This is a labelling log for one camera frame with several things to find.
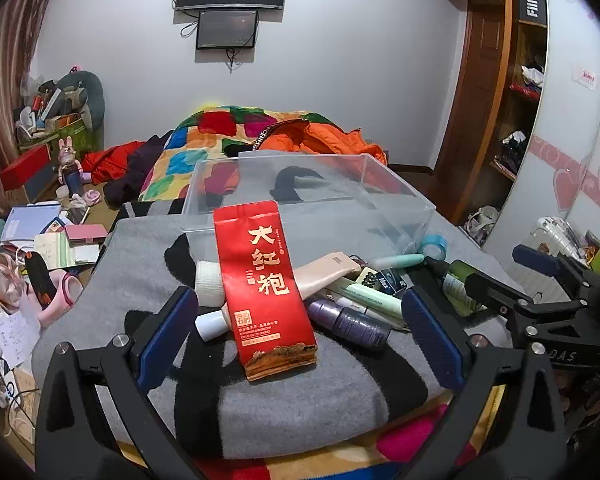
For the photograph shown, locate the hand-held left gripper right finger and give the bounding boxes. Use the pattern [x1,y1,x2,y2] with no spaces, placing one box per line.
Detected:
[401,285,572,480]

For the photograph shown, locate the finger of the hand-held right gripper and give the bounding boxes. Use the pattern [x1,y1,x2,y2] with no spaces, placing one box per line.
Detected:
[462,269,589,329]
[512,243,600,302]

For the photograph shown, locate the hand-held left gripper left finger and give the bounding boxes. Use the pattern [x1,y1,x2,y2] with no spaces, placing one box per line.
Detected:
[35,285,201,480]

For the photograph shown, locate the dark green bottle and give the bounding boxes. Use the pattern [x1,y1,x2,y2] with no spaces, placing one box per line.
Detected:
[425,257,486,317]

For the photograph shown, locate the light blue tape roll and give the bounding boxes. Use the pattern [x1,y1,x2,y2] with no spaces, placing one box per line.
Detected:
[417,234,449,257]

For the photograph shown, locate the pale green tube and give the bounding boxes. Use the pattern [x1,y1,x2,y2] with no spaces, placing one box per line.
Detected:
[325,277,407,322]

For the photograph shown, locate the purple bottle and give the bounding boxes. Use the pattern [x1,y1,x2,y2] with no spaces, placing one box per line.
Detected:
[306,300,392,351]

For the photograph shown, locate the red tea packet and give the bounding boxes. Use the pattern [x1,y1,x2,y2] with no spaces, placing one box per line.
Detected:
[213,201,319,382]

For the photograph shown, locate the beige cream tube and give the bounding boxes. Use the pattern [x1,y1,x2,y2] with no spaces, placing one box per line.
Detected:
[196,251,364,342]

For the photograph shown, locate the clear plastic storage box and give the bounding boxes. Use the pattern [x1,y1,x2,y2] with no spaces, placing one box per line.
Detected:
[181,154,437,262]

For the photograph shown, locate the grey bag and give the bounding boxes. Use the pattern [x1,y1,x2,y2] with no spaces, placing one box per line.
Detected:
[462,205,501,247]

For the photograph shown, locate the mint green stick device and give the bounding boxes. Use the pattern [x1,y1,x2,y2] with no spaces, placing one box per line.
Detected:
[367,253,425,271]

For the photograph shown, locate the pink round holder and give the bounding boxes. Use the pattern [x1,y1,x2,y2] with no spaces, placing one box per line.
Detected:
[32,270,84,329]

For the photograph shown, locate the white sliding door with hearts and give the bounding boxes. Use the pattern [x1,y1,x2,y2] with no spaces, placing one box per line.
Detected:
[481,0,600,273]

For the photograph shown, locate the pink flat box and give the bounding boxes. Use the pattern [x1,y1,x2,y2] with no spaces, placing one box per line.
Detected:
[63,223,109,246]

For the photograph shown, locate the black oval pad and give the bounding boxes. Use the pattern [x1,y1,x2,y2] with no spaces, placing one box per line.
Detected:
[24,251,59,311]

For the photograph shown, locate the green and white booklet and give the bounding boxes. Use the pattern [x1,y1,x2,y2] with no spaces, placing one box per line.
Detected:
[33,232,77,271]

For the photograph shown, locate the dark purple clothing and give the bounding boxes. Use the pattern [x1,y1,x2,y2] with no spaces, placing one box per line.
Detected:
[103,132,174,209]

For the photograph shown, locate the white papers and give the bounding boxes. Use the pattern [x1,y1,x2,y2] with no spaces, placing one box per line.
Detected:
[0,309,42,372]

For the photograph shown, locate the colourful striped sheet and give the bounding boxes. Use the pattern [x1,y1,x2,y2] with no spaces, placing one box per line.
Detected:
[114,392,507,480]

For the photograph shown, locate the pink plastic bag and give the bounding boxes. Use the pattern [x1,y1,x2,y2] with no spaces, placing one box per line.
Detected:
[0,251,29,309]

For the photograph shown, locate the red clothing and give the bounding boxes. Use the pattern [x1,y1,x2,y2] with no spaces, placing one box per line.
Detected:
[82,141,147,186]

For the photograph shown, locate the blue notebook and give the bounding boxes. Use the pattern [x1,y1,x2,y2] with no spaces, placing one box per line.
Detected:
[1,202,62,246]

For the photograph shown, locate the wooden door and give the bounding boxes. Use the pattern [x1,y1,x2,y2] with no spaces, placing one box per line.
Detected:
[429,7,497,177]

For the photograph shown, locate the colourful patchwork quilt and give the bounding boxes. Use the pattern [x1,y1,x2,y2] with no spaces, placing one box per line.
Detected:
[138,105,332,201]

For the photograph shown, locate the pink rabbit figure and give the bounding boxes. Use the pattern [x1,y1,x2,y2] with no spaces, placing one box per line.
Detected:
[57,137,87,197]

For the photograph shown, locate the wooden shelf unit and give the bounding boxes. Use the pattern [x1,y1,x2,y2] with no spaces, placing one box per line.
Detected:
[412,0,552,227]

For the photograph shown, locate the orange jacket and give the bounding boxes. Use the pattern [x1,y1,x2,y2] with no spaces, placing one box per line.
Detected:
[252,120,389,167]

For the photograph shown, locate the green cardboard box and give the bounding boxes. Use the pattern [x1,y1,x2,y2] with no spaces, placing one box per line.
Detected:
[17,114,97,162]

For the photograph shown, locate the red flat box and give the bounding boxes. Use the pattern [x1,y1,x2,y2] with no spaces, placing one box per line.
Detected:
[0,143,54,191]

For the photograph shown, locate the grey neck pillow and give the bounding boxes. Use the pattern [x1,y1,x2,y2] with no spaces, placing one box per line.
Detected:
[54,71,106,131]

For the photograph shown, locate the striped brown curtain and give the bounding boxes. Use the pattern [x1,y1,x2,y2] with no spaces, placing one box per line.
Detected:
[0,0,83,223]

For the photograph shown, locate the small black monitor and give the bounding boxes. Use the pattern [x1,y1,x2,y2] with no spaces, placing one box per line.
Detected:
[195,9,260,51]

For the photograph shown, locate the tangled cables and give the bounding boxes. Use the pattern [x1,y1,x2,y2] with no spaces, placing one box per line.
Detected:
[0,355,37,443]

